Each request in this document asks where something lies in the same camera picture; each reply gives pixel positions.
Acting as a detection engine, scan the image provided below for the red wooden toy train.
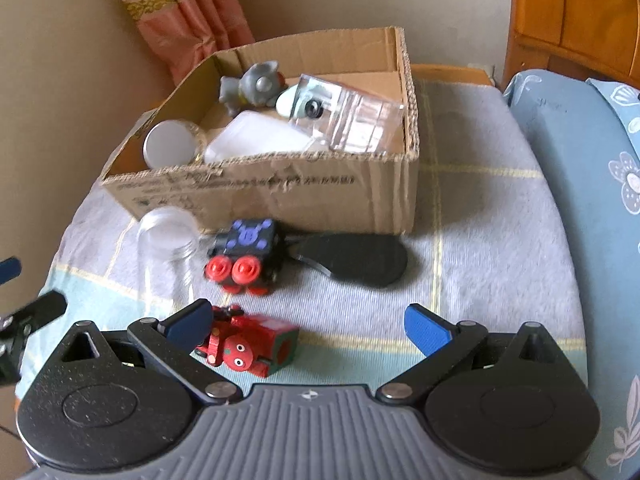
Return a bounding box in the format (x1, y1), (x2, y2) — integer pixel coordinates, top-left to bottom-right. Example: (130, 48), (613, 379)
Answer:
(194, 304), (299, 378)

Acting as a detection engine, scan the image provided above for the clear plastic jar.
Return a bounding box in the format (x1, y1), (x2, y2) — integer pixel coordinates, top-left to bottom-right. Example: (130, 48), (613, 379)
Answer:
(137, 206), (200, 318)

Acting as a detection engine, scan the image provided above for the black oval case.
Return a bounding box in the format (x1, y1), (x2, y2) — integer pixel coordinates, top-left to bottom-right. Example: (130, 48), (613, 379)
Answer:
(285, 232), (408, 288)

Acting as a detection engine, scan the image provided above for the black blue toy train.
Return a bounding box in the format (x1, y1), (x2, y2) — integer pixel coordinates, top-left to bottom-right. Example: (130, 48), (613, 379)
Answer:
(204, 218), (285, 296)

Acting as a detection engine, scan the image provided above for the gold bead jar silver lid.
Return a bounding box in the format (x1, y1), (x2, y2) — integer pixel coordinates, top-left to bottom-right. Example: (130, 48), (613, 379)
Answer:
(142, 119), (206, 169)

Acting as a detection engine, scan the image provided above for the clear round container red label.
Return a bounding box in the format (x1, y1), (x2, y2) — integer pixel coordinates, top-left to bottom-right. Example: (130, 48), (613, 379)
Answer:
(290, 75), (405, 155)

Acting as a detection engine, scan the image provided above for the grey cat toy figure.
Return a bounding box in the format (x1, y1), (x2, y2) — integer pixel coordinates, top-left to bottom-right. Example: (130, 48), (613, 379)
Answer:
(218, 61), (288, 117)

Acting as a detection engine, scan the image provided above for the striped towel blanket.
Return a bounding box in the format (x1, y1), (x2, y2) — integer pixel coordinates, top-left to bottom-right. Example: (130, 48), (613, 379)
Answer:
(16, 80), (588, 399)

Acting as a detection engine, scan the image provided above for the cardboard box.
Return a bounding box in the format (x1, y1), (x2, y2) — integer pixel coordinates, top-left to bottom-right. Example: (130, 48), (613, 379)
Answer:
(100, 26), (420, 234)

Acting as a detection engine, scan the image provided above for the blue floral pillow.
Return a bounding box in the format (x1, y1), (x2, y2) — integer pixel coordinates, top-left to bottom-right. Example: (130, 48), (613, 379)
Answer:
(587, 78), (640, 154)

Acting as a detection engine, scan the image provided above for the pink curtain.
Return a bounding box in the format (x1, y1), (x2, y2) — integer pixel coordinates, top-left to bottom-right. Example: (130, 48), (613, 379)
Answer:
(122, 0), (254, 84)

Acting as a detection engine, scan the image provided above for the wooden headboard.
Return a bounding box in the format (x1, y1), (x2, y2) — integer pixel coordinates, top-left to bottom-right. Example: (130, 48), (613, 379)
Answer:
(501, 0), (639, 87)

